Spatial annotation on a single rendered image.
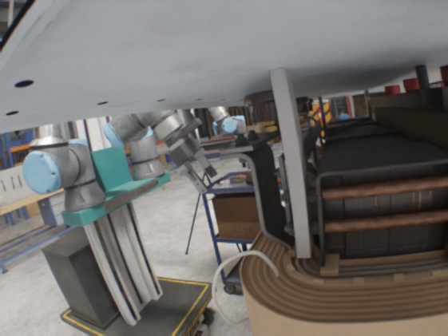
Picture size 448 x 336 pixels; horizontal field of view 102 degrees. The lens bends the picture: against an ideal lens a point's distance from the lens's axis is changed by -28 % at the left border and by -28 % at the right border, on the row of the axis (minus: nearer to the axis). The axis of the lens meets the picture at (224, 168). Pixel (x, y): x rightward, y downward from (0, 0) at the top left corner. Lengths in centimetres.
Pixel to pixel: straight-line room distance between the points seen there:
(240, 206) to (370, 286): 137
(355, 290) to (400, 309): 7
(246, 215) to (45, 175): 124
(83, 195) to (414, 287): 102
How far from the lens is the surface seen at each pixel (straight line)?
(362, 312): 33
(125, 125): 76
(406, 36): 26
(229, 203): 168
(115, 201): 113
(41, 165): 87
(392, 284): 36
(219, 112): 147
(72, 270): 145
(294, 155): 31
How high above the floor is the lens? 130
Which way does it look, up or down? 10 degrees down
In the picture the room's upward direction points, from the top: 11 degrees counter-clockwise
